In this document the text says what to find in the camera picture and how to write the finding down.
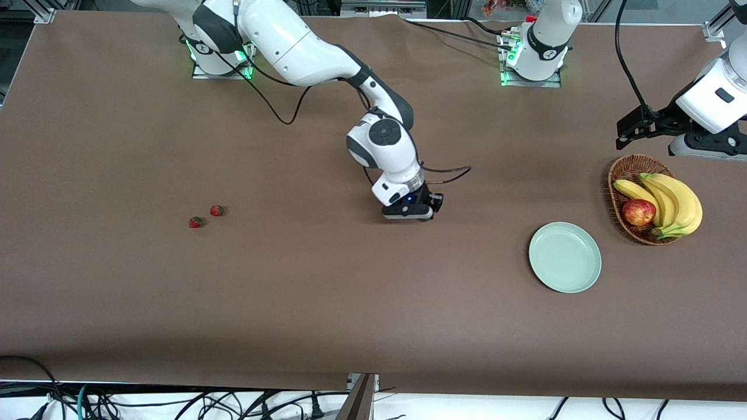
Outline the pale green round plate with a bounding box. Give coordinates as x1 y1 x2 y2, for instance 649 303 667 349
528 222 602 293

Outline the brown wicker basket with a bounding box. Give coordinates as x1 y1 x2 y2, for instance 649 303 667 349
608 153 683 246

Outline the small yellow banana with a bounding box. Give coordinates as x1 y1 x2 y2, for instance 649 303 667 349
613 178 663 228

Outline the red apple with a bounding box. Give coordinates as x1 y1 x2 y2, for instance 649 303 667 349
622 199 657 227

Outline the large yellow banana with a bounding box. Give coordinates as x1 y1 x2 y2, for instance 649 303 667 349
642 173 703 240

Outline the brown table cover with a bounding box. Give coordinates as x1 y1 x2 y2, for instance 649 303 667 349
0 10 747 402

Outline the colourful toy pile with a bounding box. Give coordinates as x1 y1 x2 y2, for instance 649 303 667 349
481 0 529 16

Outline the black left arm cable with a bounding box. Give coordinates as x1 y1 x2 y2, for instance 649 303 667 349
614 0 653 114

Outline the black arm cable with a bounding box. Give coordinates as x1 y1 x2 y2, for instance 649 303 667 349
614 0 653 114
216 0 472 186

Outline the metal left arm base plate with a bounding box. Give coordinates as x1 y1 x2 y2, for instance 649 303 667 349
499 29 562 88

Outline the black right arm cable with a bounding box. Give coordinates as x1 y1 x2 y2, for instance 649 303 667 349
216 0 472 186

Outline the long black table cable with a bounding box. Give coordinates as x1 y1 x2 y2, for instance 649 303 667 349
400 17 514 52

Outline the short black table cable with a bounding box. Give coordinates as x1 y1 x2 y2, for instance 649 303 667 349
464 16 511 36

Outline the grey metal rail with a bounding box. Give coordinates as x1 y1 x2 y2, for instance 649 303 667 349
340 0 428 18

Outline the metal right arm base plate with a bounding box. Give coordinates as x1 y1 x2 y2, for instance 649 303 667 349
191 52 254 79

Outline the black looped floor cable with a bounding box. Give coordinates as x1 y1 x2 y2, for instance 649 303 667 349
0 356 66 420

